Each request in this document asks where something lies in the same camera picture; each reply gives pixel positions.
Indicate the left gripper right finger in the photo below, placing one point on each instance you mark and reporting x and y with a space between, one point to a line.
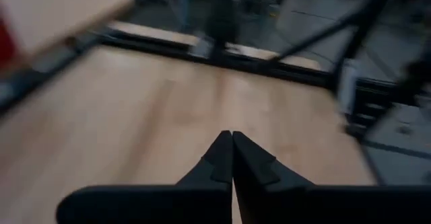
320 204

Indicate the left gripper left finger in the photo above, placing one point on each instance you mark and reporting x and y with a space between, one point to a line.
151 204

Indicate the red plastic laundry basket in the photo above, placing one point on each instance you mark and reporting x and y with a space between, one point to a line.
5 42

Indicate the beige wooden desk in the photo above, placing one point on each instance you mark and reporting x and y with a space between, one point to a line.
50 12

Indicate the black aluminium table frame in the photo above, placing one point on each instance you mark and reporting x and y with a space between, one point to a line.
269 70

